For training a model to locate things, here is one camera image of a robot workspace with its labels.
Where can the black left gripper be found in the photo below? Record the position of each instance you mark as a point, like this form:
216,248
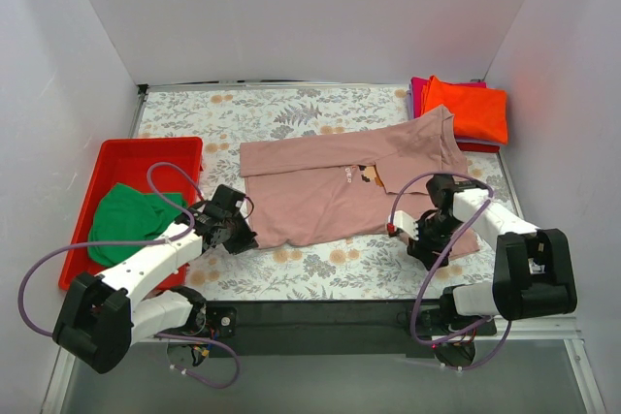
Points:
238,235

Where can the green t-shirt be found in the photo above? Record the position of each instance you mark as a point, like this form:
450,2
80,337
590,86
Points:
126,214

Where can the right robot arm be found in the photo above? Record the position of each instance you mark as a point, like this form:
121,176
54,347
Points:
532,274

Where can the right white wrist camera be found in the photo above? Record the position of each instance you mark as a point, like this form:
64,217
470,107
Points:
402,225

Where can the orange folded t-shirt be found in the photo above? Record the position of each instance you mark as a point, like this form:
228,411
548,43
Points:
480,113

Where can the magenta folded t-shirt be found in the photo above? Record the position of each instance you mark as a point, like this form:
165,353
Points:
417,84

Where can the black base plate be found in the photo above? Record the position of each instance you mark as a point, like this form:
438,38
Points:
313,328

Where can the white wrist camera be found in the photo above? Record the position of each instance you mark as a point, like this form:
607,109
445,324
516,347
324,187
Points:
402,225
243,207

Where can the pink printed t-shirt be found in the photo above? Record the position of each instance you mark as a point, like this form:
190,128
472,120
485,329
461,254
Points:
319,189

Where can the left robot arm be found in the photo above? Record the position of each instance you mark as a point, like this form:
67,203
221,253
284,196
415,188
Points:
103,315

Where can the red plastic tray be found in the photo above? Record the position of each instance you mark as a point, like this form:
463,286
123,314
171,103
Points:
126,161

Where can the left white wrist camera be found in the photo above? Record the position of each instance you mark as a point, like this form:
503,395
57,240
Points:
243,207

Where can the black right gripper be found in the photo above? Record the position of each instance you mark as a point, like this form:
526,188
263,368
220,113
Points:
428,248

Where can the floral tablecloth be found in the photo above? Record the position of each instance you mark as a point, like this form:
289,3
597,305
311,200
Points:
372,267

